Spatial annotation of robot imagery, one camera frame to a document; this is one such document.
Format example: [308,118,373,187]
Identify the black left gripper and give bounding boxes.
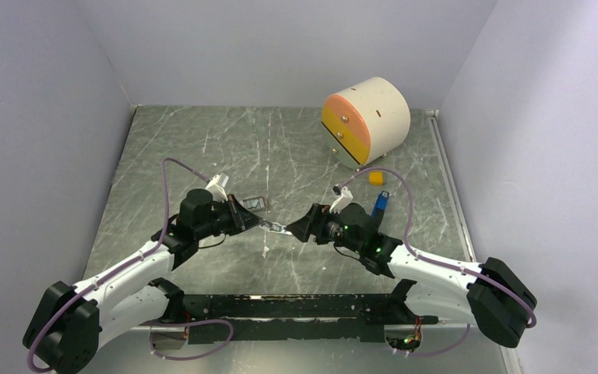
[195,192,262,239]

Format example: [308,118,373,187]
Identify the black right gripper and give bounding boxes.
[286,202,363,254]

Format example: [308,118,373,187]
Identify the light blue white stapler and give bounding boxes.
[259,221,292,235]

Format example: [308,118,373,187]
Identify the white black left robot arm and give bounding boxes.
[23,189,263,373]

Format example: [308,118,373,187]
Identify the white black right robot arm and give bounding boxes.
[287,203,537,348]

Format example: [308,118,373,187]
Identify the yellow eraser block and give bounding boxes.
[368,171,385,185]

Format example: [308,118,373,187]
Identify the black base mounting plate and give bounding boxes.
[132,293,440,346]

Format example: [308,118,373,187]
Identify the cream round drawer cabinet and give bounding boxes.
[321,77,411,170]

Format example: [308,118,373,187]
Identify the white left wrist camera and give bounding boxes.
[206,172,230,203]

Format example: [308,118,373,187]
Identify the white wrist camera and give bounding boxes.
[329,185,354,213]
[206,172,230,203]

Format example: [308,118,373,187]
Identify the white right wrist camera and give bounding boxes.
[329,185,354,213]

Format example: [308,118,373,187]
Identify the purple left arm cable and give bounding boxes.
[25,157,236,374]

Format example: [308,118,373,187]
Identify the aluminium frame rail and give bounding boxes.
[82,291,461,343]

